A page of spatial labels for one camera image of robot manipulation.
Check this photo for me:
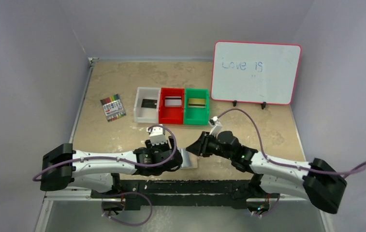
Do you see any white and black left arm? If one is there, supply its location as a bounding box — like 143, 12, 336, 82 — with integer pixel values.
34, 136, 183, 193

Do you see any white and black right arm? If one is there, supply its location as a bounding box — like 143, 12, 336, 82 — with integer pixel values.
186, 131, 347, 214

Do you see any gold card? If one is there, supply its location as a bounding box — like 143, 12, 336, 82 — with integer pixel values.
188, 98, 206, 108

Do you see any black card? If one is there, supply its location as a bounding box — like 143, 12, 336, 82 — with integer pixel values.
141, 99, 158, 109

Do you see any white card with stripe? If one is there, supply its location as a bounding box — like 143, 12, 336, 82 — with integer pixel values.
164, 96, 182, 107

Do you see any green plastic bin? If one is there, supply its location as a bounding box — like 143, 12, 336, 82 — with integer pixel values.
183, 88, 210, 125

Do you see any white plastic bin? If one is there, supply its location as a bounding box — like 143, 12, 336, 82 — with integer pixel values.
133, 87, 161, 124

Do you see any red plastic bin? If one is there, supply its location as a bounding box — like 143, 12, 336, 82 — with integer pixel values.
158, 87, 185, 124

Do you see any pack of coloured markers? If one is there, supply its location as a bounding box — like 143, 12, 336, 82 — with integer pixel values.
100, 94, 126, 122

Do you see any pink framed whiteboard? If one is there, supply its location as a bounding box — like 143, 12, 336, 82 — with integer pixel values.
211, 41, 302, 105

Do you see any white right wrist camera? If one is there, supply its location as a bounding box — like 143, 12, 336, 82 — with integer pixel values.
209, 116, 222, 137

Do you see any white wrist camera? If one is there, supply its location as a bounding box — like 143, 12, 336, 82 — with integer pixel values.
209, 116, 222, 137
146, 124, 168, 145

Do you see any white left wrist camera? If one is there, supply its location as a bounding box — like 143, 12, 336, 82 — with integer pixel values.
146, 124, 168, 145

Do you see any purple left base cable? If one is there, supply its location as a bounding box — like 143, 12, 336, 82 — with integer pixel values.
101, 190, 154, 227

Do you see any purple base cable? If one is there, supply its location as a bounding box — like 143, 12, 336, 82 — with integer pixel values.
101, 190, 154, 227
250, 188, 280, 218

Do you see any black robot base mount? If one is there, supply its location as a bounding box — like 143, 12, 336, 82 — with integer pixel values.
93, 176, 271, 210

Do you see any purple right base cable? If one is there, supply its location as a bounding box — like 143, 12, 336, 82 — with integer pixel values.
250, 188, 280, 218

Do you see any aluminium frame rail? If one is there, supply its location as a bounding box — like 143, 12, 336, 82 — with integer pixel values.
43, 188, 327, 203

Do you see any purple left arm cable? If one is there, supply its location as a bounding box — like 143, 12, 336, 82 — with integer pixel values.
32, 125, 177, 182

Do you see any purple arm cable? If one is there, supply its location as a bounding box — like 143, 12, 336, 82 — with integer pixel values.
32, 125, 177, 182
213, 108, 366, 180

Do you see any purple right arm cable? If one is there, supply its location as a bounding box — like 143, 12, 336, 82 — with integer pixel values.
213, 108, 366, 180

